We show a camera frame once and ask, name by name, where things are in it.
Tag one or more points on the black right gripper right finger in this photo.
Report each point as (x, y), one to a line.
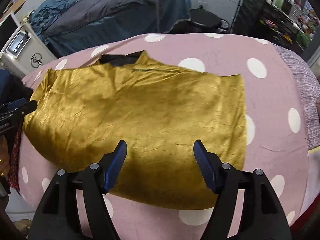
(247, 206)

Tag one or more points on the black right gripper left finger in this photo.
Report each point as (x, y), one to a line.
(73, 205)

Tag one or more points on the mustard yellow satin jacket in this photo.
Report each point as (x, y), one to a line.
(157, 109)

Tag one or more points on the person's left hand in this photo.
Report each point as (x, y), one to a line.
(4, 157)

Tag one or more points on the navy blue garment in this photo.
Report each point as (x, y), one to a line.
(5, 81)

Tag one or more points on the white appliance with screen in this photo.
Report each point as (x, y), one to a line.
(22, 51)

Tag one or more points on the pink polka dot bedsheet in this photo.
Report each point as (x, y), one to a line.
(276, 136)

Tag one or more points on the grey and teal duvet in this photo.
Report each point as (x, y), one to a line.
(69, 26)

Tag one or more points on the mauve knitted blanket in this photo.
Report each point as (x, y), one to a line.
(308, 87)

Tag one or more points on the black round stool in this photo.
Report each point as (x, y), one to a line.
(203, 21)

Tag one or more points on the black wire storage rack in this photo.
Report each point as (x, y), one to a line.
(263, 20)

